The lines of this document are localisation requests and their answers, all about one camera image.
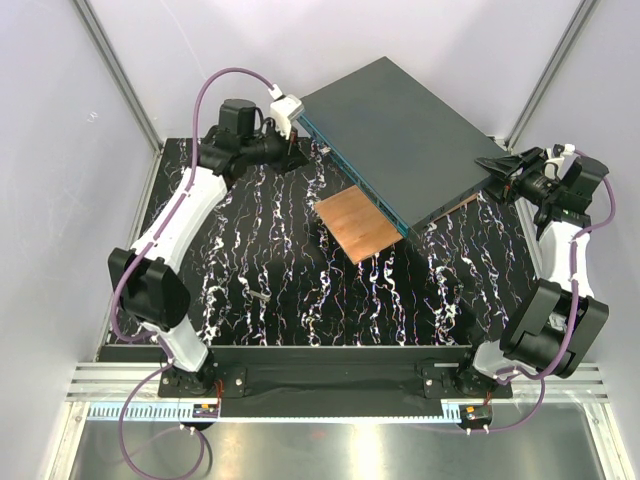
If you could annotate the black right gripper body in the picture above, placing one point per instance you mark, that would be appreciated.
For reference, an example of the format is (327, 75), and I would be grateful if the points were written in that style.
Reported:
(529, 184)

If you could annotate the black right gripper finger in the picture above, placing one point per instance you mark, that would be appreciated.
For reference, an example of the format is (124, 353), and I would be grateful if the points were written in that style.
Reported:
(499, 188)
(505, 165)

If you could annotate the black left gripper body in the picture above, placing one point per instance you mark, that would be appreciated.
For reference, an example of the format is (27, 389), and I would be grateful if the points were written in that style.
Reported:
(278, 152)

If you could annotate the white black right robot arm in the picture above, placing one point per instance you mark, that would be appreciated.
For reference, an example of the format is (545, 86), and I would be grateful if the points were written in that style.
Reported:
(553, 329)

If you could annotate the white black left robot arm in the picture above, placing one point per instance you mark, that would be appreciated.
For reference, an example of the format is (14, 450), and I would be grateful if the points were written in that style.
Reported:
(145, 276)

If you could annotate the brown wooden board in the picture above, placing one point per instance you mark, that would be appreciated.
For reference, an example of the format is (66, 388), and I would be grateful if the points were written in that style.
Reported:
(351, 221)

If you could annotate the black marble pattern mat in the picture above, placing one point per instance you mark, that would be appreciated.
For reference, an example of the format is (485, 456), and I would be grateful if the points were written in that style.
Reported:
(456, 284)

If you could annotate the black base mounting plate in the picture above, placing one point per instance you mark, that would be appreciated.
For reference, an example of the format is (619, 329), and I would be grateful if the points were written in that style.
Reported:
(302, 403)

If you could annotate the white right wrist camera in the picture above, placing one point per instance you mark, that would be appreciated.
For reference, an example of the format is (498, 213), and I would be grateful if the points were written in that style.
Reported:
(555, 157)

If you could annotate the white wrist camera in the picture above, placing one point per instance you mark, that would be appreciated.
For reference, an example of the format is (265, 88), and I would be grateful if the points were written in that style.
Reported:
(555, 157)
(284, 109)

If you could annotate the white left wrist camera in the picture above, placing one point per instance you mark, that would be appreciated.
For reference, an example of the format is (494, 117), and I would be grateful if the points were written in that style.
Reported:
(284, 109)

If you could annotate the dark grey network switch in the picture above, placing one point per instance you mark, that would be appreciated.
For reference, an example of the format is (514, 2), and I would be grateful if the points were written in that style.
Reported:
(409, 152)

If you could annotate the aluminium rail frame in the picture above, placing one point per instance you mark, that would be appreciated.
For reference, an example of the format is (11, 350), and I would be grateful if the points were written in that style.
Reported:
(96, 382)

